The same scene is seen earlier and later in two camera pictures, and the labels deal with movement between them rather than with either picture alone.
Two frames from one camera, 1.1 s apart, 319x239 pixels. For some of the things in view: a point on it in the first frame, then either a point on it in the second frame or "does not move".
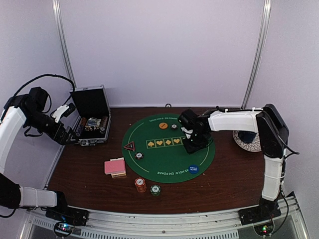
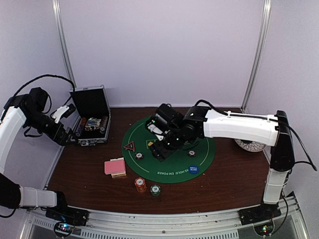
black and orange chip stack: (139, 155) does not move
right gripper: (191, 149) → (161, 152)
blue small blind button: (194, 169) does not move
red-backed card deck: (115, 167) does not move
